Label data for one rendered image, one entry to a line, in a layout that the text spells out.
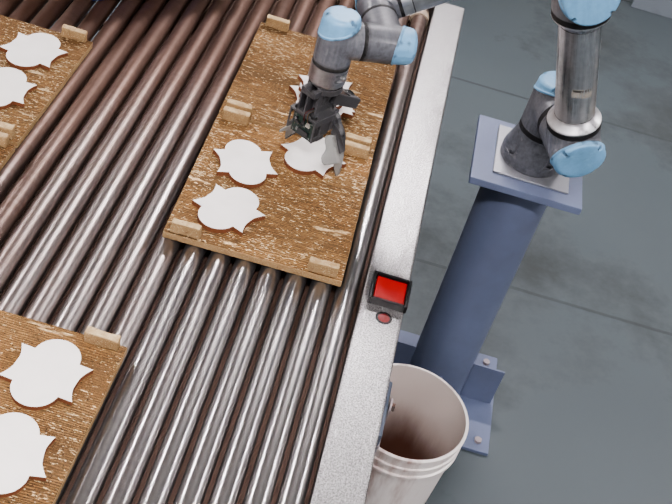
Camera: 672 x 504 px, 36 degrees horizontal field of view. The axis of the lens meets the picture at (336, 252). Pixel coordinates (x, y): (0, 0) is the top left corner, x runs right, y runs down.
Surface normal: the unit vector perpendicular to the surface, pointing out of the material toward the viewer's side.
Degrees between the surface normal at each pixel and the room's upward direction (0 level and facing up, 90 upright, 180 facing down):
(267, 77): 0
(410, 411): 87
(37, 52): 0
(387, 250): 0
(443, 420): 87
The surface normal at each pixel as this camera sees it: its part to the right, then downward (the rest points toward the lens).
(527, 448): 0.22, -0.72
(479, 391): -0.18, 0.63
